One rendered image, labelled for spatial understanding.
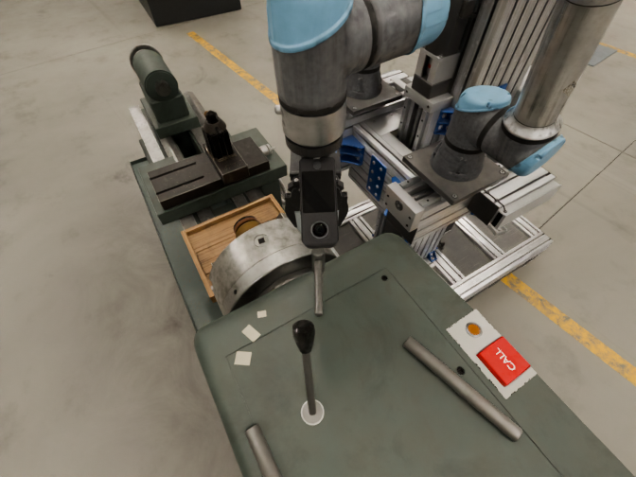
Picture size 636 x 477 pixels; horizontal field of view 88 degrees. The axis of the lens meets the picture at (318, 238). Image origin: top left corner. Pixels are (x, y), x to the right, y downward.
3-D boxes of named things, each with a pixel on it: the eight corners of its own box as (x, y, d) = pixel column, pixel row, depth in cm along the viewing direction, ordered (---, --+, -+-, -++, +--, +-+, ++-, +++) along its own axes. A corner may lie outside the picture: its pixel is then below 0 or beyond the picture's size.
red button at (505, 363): (525, 368, 56) (532, 365, 54) (502, 388, 54) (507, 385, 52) (498, 339, 59) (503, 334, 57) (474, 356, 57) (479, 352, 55)
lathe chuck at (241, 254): (335, 282, 100) (331, 221, 74) (242, 338, 93) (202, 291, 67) (320, 261, 105) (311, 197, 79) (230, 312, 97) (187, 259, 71)
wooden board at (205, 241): (310, 254, 115) (310, 248, 112) (213, 303, 104) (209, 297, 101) (273, 200, 130) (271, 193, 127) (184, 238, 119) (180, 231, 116)
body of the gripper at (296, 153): (340, 172, 52) (343, 104, 42) (343, 215, 47) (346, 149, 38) (292, 174, 52) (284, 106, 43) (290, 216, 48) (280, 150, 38)
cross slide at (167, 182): (270, 168, 132) (269, 160, 129) (164, 210, 119) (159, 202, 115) (252, 144, 141) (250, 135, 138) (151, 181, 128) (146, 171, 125)
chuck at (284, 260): (342, 291, 99) (340, 232, 72) (247, 348, 91) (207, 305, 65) (335, 282, 100) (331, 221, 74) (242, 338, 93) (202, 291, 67)
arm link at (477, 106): (466, 119, 96) (485, 73, 85) (503, 144, 89) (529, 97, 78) (435, 132, 92) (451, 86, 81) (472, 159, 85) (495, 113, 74)
